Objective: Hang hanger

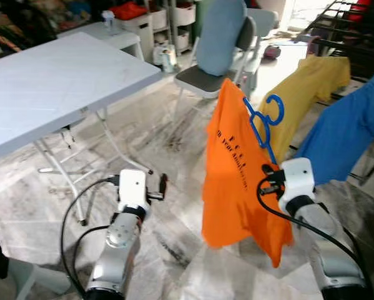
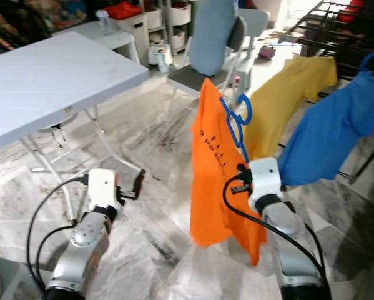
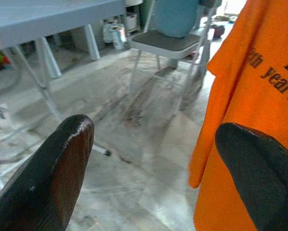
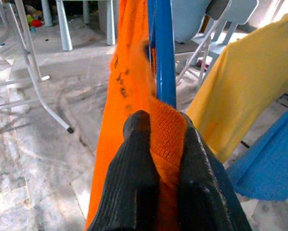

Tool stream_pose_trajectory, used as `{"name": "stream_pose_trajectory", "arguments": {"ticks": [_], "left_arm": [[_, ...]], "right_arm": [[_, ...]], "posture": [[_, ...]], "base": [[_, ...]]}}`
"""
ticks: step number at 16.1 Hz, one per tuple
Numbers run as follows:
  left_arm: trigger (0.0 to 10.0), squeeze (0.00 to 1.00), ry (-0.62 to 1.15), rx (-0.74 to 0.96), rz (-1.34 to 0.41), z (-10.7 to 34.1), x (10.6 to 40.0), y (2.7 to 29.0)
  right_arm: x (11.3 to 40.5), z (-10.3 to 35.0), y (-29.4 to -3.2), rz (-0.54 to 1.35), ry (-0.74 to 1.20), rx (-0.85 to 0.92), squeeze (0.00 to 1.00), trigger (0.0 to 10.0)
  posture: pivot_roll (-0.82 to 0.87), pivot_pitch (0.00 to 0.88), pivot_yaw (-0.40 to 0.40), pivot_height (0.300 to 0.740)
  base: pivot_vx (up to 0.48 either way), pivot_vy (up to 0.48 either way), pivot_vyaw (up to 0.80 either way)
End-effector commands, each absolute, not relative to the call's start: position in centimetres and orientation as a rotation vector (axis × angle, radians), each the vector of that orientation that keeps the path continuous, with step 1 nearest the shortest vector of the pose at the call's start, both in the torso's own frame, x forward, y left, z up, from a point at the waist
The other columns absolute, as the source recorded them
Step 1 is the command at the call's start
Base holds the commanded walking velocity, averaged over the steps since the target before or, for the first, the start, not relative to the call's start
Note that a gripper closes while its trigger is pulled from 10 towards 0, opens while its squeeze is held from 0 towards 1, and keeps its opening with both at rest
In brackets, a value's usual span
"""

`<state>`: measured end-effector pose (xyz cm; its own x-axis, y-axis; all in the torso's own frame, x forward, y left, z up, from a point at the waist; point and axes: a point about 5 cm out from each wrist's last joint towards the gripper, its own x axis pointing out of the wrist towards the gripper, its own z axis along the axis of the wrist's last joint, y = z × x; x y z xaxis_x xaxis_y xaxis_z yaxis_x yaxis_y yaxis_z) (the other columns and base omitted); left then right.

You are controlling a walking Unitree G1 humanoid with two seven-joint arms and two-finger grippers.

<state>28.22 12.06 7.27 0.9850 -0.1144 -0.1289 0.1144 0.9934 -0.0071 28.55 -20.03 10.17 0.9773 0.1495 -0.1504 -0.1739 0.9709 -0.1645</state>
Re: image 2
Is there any orange t-shirt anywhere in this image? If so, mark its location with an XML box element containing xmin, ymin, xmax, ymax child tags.
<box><xmin>190</xmin><ymin>78</ymin><xmax>267</xmax><ymax>266</ymax></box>

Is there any blue plastic hanger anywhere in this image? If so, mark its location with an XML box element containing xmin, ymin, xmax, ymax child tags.
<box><xmin>219</xmin><ymin>94</ymin><xmax>253</xmax><ymax>165</ymax></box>

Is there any yellow t-shirt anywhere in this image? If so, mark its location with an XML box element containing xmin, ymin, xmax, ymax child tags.
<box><xmin>243</xmin><ymin>55</ymin><xmax>337</xmax><ymax>160</ymax></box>

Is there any blue t-shirt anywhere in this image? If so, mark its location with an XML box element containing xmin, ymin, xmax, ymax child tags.
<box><xmin>277</xmin><ymin>53</ymin><xmax>374</xmax><ymax>186</ymax></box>

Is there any grey folding chair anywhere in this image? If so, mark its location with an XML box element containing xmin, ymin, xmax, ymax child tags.
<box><xmin>165</xmin><ymin>16</ymin><xmax>251</xmax><ymax>123</ymax></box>

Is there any white folding table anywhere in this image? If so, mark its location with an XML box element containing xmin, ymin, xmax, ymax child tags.
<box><xmin>0</xmin><ymin>31</ymin><xmax>150</xmax><ymax>224</ymax></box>

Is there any printed package bag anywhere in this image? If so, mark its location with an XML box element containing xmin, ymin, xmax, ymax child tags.
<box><xmin>147</xmin><ymin>42</ymin><xmax>174</xmax><ymax>73</ymax></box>

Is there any light blue cushion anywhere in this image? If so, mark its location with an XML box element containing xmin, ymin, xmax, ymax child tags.
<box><xmin>189</xmin><ymin>0</ymin><xmax>241</xmax><ymax>77</ymax></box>

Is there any low white side table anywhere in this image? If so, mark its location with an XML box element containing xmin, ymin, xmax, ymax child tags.
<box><xmin>52</xmin><ymin>22</ymin><xmax>142</xmax><ymax>63</ymax></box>

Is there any pale plastic chair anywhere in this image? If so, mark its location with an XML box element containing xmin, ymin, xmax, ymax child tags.
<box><xmin>240</xmin><ymin>7</ymin><xmax>272</xmax><ymax>69</ymax></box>

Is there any clear water bottle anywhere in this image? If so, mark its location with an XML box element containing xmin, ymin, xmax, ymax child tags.
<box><xmin>96</xmin><ymin>9</ymin><xmax>112</xmax><ymax>36</ymax></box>

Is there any white storage shelf unit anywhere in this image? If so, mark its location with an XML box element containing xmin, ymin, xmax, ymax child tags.
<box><xmin>109</xmin><ymin>0</ymin><xmax>189</xmax><ymax>63</ymax></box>

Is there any red folded cloth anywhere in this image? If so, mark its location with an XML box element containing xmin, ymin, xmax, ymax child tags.
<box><xmin>104</xmin><ymin>2</ymin><xmax>142</xmax><ymax>21</ymax></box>

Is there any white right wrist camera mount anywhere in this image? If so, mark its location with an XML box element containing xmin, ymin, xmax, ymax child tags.
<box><xmin>248</xmin><ymin>157</ymin><xmax>283</xmax><ymax>213</ymax></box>

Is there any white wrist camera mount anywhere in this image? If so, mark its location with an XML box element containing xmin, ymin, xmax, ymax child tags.
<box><xmin>87</xmin><ymin>169</ymin><xmax>123</xmax><ymax>211</ymax></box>
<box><xmin>248</xmin><ymin>157</ymin><xmax>283</xmax><ymax>213</ymax></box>

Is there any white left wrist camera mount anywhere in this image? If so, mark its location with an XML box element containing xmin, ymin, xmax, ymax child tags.
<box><xmin>87</xmin><ymin>169</ymin><xmax>123</xmax><ymax>211</ymax></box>

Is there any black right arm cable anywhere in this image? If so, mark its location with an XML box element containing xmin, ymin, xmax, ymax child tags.
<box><xmin>222</xmin><ymin>174</ymin><xmax>331</xmax><ymax>296</ymax></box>

